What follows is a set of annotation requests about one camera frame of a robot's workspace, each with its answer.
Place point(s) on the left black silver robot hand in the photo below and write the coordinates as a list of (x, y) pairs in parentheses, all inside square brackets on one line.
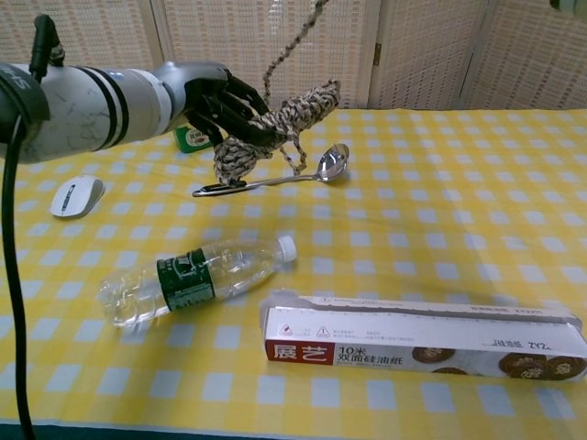
[(215, 103)]

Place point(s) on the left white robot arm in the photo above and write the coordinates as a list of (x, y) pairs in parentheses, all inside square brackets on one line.
[(82, 110)]

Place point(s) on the yellow white checkered tablecloth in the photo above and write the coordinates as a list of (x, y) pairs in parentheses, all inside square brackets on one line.
[(435, 220)]

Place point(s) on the yellow-lid green container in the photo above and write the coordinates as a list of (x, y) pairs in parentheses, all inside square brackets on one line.
[(195, 139)]

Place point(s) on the white computer mouse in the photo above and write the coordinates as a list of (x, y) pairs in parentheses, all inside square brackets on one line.
[(75, 197)]

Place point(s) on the clear green-label water bottle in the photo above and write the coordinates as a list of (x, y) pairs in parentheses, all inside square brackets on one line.
[(183, 284)]

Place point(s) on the beige woven folding screen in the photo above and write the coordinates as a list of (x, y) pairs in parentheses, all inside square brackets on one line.
[(435, 50)]

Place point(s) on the white baking paper box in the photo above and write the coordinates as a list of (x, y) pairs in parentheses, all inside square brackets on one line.
[(413, 334)]

